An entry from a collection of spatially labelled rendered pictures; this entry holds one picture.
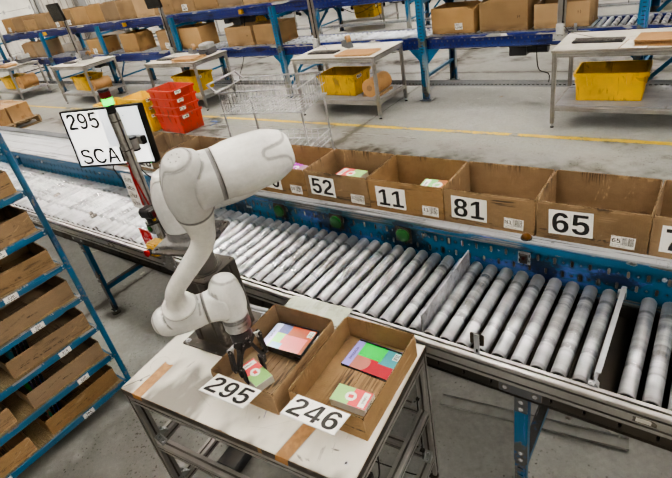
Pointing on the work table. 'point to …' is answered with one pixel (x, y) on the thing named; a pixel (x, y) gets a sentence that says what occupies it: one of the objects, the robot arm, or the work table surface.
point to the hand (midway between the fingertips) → (254, 370)
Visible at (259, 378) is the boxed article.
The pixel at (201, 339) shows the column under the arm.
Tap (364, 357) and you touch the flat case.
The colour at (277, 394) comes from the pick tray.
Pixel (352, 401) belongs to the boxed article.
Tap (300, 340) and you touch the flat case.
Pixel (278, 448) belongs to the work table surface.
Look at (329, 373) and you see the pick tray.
